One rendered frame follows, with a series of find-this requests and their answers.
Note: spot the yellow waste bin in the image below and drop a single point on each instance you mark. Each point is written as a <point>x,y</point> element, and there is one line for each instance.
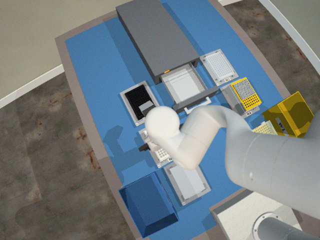
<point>291,117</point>

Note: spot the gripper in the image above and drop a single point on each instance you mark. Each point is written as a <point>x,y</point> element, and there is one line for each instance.
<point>151,146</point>

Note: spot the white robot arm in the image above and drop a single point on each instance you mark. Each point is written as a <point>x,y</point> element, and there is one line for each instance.
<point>283,168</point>

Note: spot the blue open-top bin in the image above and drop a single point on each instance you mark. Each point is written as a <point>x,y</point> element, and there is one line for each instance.
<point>149,205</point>

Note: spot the blue bench mat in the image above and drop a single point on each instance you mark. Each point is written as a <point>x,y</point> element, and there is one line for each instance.
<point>107,63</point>

